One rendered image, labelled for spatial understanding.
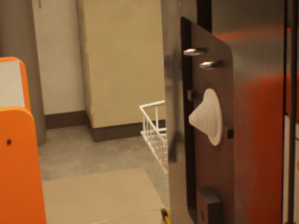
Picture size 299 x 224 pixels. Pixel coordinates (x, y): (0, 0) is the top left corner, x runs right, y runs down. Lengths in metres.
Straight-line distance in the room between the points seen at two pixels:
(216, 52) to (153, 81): 3.23
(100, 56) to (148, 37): 0.30
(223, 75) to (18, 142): 0.46
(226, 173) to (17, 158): 0.45
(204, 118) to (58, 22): 3.45
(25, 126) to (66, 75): 3.18
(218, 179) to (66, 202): 0.97
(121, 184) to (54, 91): 2.53
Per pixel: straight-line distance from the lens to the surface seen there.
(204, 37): 0.71
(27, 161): 1.05
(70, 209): 1.62
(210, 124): 0.69
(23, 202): 1.08
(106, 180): 1.76
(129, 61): 3.84
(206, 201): 0.73
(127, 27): 3.80
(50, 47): 4.14
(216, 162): 0.72
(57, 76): 4.19
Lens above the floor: 1.44
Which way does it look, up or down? 19 degrees down
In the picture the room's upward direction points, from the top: 3 degrees counter-clockwise
